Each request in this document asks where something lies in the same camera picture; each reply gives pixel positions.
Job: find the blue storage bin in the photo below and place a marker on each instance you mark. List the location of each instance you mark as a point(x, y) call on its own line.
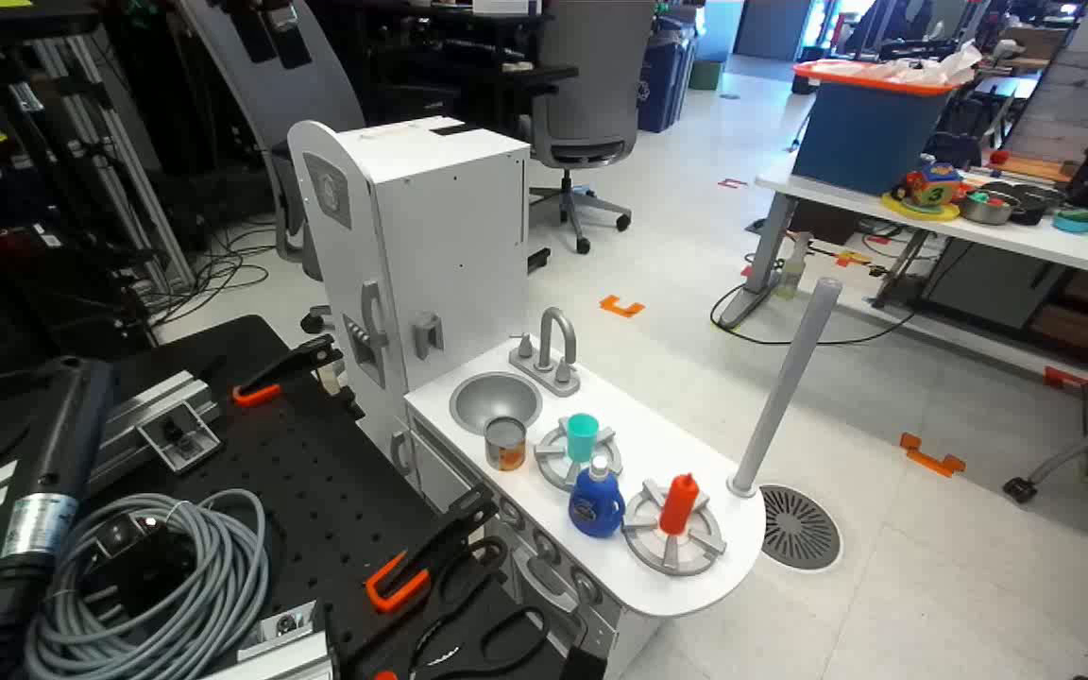
point(861, 127)

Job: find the white toy kitchen set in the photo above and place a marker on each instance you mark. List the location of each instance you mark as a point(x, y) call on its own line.
point(425, 252)

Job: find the black cylindrical tube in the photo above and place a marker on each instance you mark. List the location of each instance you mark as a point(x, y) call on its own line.
point(48, 487)

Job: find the teal blue cup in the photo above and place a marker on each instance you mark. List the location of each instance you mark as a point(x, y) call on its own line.
point(578, 437)

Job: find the grey rear burner grate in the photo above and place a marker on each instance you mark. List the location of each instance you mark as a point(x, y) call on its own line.
point(561, 468)

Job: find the aluminium extrusion bracket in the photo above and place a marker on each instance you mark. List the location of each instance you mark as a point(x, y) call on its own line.
point(167, 419)

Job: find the orange black clamp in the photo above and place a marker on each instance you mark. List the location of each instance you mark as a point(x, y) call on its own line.
point(268, 380)
point(408, 572)

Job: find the grey vertical pole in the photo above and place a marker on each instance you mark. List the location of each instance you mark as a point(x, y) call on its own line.
point(787, 381)

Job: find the round floor drain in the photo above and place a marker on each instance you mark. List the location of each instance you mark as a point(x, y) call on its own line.
point(797, 531)

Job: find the grey burner grate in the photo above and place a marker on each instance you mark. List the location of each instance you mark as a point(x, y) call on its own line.
point(561, 468)
point(675, 554)

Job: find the grey front burner grate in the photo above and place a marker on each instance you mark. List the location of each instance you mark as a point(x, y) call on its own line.
point(675, 554)

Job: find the orange black rear clamp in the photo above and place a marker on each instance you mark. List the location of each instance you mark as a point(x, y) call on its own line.
point(268, 380)

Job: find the blue detergent bottle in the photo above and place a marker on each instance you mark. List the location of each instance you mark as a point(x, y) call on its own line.
point(594, 500)

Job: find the grey toy faucet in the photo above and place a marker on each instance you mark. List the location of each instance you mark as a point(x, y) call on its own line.
point(550, 357)

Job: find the orange tin can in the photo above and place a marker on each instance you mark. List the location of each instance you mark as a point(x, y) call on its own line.
point(505, 442)

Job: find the black perforated board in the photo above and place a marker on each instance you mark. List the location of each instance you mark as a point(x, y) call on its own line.
point(339, 511)

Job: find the orange black front clamp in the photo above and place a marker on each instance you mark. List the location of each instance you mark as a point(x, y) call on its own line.
point(408, 572)

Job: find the white work table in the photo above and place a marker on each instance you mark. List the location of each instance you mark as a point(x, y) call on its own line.
point(787, 195)

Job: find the grey office chair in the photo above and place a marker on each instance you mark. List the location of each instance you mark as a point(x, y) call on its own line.
point(590, 113)

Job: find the colourful toy pile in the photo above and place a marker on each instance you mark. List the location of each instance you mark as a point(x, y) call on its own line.
point(932, 191)

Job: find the grey toy sink bowl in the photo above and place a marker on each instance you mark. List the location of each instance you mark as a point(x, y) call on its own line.
point(491, 394)

